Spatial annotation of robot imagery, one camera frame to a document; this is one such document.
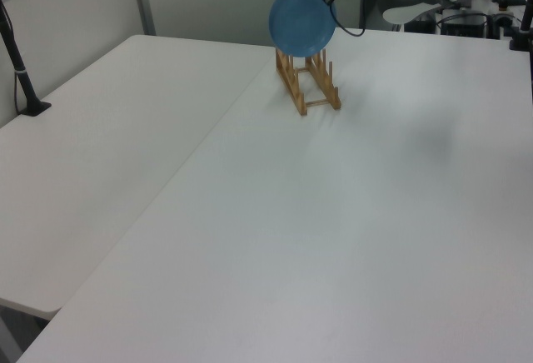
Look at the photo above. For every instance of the blue round plate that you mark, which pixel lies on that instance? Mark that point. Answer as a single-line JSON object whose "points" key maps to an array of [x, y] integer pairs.
{"points": [[300, 21]]}

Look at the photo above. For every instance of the wooden plate rack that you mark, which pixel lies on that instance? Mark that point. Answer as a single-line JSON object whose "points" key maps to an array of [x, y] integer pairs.
{"points": [[297, 100]]}

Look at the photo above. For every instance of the black equipment box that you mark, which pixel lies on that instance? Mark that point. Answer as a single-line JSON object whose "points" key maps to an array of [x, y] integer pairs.
{"points": [[420, 26]]}

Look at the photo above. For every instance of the grey control device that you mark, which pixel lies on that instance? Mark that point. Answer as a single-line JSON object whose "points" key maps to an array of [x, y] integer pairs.
{"points": [[470, 26]]}

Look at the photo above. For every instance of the grey metal frame post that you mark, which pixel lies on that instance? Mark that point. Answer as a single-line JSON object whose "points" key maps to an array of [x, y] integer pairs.
{"points": [[143, 5]]}

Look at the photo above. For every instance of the black camera pole with clamp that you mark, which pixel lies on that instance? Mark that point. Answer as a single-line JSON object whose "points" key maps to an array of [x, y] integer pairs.
{"points": [[525, 21]]}

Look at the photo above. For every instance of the black camera pole with base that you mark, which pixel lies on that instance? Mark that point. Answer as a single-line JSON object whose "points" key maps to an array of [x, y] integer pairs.
{"points": [[18, 63]]}

